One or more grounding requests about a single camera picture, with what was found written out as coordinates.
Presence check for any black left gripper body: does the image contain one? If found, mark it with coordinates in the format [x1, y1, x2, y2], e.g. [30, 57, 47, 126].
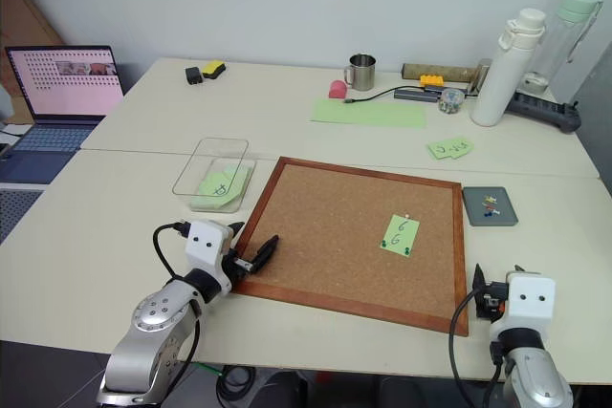
[221, 229, 254, 291]

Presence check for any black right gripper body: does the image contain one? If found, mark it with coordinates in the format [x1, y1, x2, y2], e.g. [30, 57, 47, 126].
[475, 280, 511, 322]

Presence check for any plain green note pile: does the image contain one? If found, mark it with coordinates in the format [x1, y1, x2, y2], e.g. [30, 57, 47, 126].
[190, 165, 255, 212]

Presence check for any light green paper sheet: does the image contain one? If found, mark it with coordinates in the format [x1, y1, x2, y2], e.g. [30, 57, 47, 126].
[197, 169, 242, 201]

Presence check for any wood-framed cork board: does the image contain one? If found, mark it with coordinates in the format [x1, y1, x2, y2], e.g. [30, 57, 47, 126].
[229, 155, 470, 338]

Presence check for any green note marked 6 6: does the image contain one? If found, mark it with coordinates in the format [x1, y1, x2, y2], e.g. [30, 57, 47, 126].
[379, 212, 423, 260]

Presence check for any clear jar of pins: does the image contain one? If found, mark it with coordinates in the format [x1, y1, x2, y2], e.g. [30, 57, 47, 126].
[436, 88, 466, 116]

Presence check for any grey square pin tray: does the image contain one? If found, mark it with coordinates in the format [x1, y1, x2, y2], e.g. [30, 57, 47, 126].
[461, 185, 520, 228]

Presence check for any clear plastic container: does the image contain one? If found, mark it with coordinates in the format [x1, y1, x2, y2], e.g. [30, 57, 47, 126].
[171, 137, 258, 214]

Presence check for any small black adapter block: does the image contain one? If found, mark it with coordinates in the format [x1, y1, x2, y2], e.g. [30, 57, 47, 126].
[185, 65, 207, 88]

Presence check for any black power strip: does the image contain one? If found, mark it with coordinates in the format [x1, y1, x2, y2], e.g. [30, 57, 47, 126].
[506, 89, 583, 135]

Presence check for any yellow and black eraser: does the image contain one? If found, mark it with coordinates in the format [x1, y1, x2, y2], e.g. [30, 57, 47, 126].
[201, 59, 229, 81]

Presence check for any pink round object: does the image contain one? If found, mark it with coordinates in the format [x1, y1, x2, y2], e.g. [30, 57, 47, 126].
[328, 79, 351, 102]

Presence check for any long green paper sheet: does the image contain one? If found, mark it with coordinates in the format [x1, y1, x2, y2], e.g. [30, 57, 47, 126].
[310, 97, 428, 130]

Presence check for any white insulated bottle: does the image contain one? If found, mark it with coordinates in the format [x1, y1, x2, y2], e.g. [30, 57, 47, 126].
[470, 7, 548, 128]

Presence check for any grey usb hub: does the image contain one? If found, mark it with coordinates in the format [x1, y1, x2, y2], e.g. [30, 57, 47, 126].
[393, 87, 440, 104]

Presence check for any stainless steel mug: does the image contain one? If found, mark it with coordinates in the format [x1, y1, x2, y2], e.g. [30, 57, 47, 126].
[342, 53, 378, 92]

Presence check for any metallic grey block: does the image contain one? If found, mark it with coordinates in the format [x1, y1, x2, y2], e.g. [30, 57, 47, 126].
[465, 57, 494, 97]

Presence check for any yellow toy brick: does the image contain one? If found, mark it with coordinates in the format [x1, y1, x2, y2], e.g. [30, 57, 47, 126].
[419, 73, 451, 90]

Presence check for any open blue laptop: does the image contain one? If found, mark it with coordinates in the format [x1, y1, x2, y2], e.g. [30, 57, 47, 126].
[0, 44, 127, 185]

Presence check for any grey perforated panel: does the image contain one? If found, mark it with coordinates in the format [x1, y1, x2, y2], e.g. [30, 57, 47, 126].
[0, 187, 45, 243]

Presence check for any clear bottle with green lid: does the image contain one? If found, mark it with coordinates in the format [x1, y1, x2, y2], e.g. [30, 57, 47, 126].
[520, 0, 604, 95]

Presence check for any brown cardboard sheet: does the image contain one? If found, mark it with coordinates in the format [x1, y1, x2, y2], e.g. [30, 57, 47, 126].
[0, 0, 67, 48]

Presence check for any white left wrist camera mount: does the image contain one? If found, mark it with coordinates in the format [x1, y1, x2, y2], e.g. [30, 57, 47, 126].
[185, 219, 236, 295]

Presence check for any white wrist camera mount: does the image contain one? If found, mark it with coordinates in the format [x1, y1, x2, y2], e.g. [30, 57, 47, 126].
[489, 270, 557, 338]
[185, 219, 236, 295]

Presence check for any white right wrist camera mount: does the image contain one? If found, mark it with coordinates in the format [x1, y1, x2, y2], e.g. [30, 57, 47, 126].
[489, 270, 557, 338]

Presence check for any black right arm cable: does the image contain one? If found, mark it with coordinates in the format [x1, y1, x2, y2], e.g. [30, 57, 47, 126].
[448, 289, 504, 408]

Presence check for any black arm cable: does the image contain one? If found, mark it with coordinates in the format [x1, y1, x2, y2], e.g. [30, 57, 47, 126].
[448, 289, 504, 408]
[152, 220, 203, 400]

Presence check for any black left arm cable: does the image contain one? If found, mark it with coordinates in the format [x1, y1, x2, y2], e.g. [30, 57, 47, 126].
[152, 220, 203, 400]

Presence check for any thin green cable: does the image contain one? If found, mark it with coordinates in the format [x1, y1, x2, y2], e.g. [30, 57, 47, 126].
[189, 361, 227, 376]

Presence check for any black coiled cable under table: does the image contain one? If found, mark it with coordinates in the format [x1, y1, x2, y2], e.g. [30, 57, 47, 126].
[214, 363, 255, 405]

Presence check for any black cable with plug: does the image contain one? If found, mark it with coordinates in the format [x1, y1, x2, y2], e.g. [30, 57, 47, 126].
[343, 86, 399, 105]

